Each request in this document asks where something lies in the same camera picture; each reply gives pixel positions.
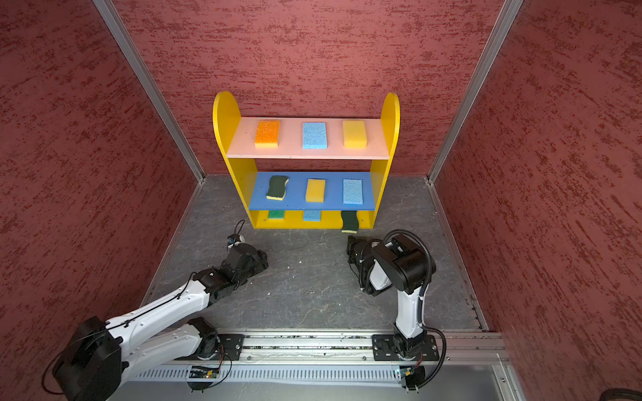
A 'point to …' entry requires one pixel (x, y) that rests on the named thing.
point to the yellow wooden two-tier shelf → (302, 172)
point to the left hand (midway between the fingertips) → (260, 263)
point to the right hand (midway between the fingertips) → (344, 237)
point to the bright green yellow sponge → (277, 215)
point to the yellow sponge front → (315, 190)
